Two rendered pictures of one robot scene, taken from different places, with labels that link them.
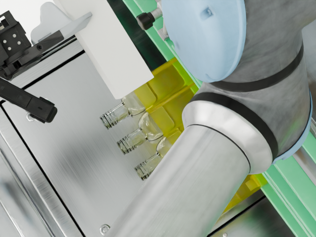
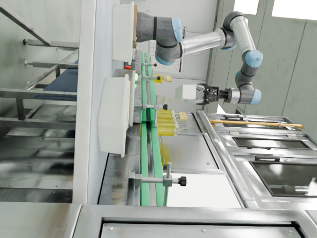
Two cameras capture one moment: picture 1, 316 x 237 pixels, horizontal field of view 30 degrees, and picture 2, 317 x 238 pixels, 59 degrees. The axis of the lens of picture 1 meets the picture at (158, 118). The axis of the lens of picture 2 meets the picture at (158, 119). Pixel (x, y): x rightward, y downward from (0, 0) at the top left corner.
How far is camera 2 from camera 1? 1.79 m
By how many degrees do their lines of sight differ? 82
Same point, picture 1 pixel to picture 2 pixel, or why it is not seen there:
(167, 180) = (194, 38)
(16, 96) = not seen: hidden behind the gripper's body
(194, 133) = (185, 41)
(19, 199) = (222, 152)
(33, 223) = (219, 147)
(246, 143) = not seen: hidden behind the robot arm
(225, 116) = not seen: hidden behind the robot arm
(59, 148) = (202, 155)
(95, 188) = (196, 145)
